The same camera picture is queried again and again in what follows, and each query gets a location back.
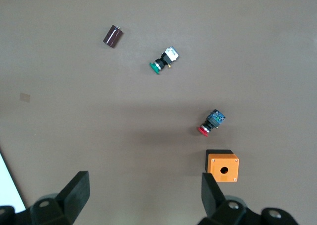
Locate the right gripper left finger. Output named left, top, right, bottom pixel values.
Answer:
left=24, top=170, right=90, bottom=225

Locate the green push button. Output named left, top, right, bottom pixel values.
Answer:
left=149, top=46, right=180, bottom=75

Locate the white paper sheet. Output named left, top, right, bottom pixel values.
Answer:
left=0, top=148, right=27, bottom=213

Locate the orange button enclosure box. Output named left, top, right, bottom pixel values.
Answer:
left=205, top=149, right=240, bottom=183

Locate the dark brown capacitor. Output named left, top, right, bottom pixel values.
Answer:
left=103, top=24, right=124, bottom=49

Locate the red push button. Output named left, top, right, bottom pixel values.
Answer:
left=197, top=109, right=227, bottom=138

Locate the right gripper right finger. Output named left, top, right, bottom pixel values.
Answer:
left=198, top=172, right=258, bottom=225

